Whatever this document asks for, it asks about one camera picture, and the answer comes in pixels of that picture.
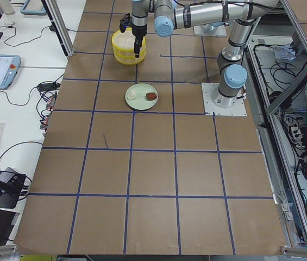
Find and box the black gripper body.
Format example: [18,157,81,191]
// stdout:
[120,13,146,57]

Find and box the yellow steamer layer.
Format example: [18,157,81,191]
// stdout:
[114,50,146,65]
[111,27,135,55]

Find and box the white steamed bun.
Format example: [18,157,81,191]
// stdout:
[127,90,136,101]

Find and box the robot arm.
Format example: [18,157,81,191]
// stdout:
[119,1,278,108]

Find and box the brown steamed bun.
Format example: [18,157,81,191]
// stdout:
[145,92,157,101]

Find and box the light green plate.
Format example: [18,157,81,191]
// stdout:
[125,83,158,110]

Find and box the black power brick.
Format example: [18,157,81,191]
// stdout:
[37,82,60,92]

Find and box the aluminium frame post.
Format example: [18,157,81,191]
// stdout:
[41,0,74,58]

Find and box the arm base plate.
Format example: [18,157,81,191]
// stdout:
[201,83,247,116]

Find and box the black camera tripod arm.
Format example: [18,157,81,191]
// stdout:
[0,171,27,198]

